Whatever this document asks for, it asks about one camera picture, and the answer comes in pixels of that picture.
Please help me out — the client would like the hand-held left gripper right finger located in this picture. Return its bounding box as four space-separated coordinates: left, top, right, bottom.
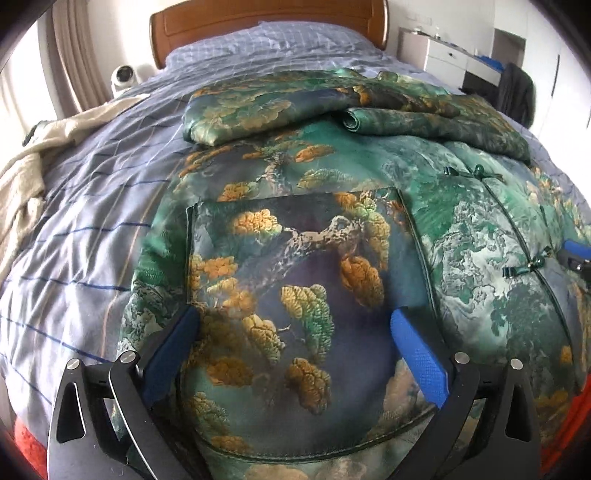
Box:
390 307 541 480

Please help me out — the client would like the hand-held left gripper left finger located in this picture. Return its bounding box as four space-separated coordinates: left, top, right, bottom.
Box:
47 305 200 480

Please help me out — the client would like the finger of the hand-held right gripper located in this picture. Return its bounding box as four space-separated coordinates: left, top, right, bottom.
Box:
561 239 591 273

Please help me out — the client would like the green brocade jacket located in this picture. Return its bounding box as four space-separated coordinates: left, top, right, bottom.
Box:
120 67 591 480

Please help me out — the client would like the orange fleece blanket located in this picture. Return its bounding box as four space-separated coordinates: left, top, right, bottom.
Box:
11 392 591 477

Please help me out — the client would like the black jacket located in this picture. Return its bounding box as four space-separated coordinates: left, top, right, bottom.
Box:
496 62 537 128

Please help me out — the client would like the bed with blue checked bedding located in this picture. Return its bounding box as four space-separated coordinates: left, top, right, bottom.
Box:
0 21 591 444

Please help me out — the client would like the white wardrobe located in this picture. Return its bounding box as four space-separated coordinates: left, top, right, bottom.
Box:
493 0 591 155

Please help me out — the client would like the cream fleece blanket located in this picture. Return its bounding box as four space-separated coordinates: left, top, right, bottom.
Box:
0 95 151 283

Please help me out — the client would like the white desk with drawers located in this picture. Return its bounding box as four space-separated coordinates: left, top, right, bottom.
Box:
398 27 502 92

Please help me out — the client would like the beige curtain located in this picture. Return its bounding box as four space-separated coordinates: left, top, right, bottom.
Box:
50 0 115 117

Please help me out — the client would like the blue checked pillow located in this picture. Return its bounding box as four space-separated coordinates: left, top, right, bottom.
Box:
165 21 385 71

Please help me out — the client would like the wooden headboard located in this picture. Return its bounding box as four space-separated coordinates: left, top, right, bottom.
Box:
149 0 389 71

